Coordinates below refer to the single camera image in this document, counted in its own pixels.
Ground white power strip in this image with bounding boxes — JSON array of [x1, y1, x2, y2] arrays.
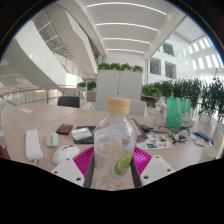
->
[[25, 128, 44, 164]]

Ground tangled black cables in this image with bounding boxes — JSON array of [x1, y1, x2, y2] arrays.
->
[[159, 125, 198, 144]]

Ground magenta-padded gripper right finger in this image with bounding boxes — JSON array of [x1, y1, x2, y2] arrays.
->
[[129, 146, 176, 189]]

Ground red and black box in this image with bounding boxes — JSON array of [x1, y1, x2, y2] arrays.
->
[[55, 123, 74, 136]]

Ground white chair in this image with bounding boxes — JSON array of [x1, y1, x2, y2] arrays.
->
[[129, 99, 149, 117]]

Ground row of green shrubs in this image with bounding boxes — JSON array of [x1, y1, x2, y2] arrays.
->
[[141, 74, 224, 123]]

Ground clear bottle with white lid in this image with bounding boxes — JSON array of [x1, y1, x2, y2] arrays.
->
[[153, 97, 168, 128]]

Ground ceiling light strips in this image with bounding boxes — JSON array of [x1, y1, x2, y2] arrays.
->
[[85, 1, 169, 54]]

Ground clear bottle with yellow cap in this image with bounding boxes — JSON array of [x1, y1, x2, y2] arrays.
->
[[93, 97, 138, 192]]

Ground black notebook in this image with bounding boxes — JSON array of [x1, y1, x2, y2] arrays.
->
[[73, 125, 98, 145]]

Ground white domed computer mouse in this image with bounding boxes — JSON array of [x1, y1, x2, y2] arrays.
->
[[52, 144, 81, 166]]

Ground clear plastic packet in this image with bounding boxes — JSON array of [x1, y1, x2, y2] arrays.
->
[[71, 127, 93, 142]]

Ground green tote bag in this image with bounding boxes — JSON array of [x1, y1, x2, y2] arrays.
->
[[165, 96, 193, 129]]

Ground white paper slip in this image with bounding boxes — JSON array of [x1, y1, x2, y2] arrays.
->
[[194, 138, 209, 148]]

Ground brown planter with green plants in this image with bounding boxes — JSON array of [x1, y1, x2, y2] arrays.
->
[[76, 80, 98, 103]]

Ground small grey-white computer mouse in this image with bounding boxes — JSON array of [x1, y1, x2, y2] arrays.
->
[[45, 132, 60, 148]]

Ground black office chair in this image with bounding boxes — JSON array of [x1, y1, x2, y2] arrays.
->
[[57, 95, 81, 109]]

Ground colourful sticker sheet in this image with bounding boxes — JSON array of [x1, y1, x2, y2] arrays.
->
[[136, 133, 174, 150]]

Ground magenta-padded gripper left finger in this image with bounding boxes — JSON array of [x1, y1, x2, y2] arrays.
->
[[50, 145, 96, 189]]

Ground glass balustrade with wooden handrail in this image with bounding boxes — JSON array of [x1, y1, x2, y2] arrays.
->
[[0, 86, 80, 106]]

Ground white cabinet topped with plants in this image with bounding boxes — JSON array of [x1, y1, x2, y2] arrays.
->
[[94, 62, 145, 113]]

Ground black power adapter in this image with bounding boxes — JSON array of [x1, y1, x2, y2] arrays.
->
[[139, 124, 154, 133]]

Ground navy blue pad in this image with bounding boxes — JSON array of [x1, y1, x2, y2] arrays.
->
[[194, 130, 215, 145]]

